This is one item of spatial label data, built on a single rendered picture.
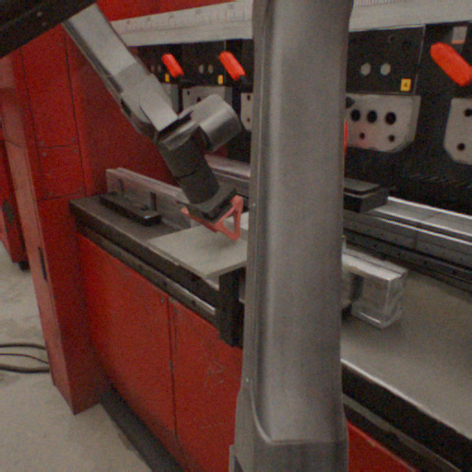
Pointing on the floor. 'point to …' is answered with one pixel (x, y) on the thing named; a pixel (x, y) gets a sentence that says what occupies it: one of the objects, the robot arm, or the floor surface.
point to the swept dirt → (126, 442)
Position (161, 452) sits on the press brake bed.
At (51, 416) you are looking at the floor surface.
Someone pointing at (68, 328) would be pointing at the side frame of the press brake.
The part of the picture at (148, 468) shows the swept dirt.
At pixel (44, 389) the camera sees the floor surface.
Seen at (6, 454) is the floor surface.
